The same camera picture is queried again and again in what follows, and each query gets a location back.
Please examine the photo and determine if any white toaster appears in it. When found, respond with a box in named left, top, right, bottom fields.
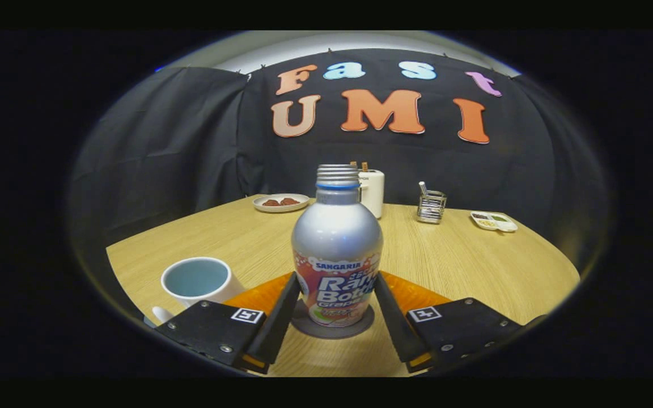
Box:
left=358, top=169, right=385, bottom=219

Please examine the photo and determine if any wire cutlery holder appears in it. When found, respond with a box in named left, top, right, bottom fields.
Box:
left=417, top=190, right=447, bottom=224

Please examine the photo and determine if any dark brown round coaster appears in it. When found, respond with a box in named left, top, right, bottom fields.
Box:
left=291, top=299, right=375, bottom=339

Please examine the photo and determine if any wooden table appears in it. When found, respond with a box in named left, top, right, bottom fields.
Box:
left=105, top=195, right=580, bottom=377

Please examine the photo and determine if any silver juice bottle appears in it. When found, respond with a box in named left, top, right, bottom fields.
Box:
left=291, top=164, right=384, bottom=328

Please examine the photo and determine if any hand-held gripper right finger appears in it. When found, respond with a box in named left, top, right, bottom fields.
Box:
left=373, top=271, right=531, bottom=373

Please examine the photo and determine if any white cup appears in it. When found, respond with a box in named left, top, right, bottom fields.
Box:
left=152, top=257, right=246, bottom=325

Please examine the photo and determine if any white divided dish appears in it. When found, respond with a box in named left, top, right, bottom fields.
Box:
left=470, top=211, right=519, bottom=233

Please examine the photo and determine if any black backdrop cloth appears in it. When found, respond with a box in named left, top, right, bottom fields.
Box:
left=69, top=48, right=610, bottom=273

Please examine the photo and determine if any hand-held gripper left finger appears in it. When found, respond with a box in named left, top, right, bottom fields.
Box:
left=155, top=271, right=302, bottom=375

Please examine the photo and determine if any small white plate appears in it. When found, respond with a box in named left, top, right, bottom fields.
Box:
left=253, top=193, right=310, bottom=213

